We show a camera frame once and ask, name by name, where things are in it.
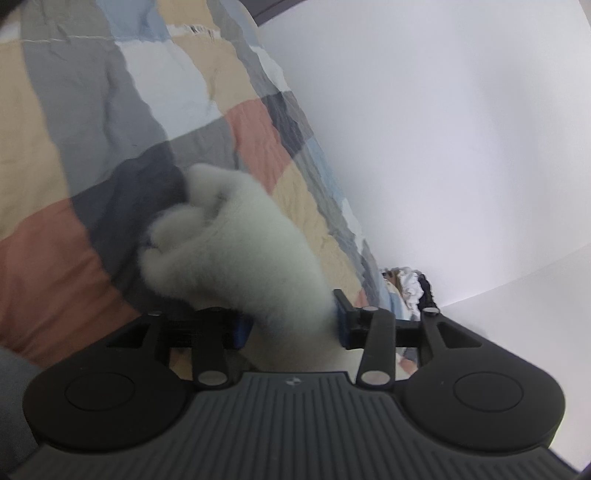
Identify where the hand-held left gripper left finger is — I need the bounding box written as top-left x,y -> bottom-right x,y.
107,306 -> 254,388

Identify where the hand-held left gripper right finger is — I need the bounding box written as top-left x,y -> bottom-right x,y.
332,289 -> 483,387

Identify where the cream striped sweater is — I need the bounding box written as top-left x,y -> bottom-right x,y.
137,163 -> 363,376

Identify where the white garment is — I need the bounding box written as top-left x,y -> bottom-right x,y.
382,266 -> 422,308

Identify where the checkered patchwork quilt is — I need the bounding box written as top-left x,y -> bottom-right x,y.
0,0 -> 419,384

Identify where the person's jeans leg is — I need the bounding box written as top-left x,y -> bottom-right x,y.
0,345 -> 40,467

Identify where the grey door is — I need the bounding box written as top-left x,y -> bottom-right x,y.
244,0 -> 319,27

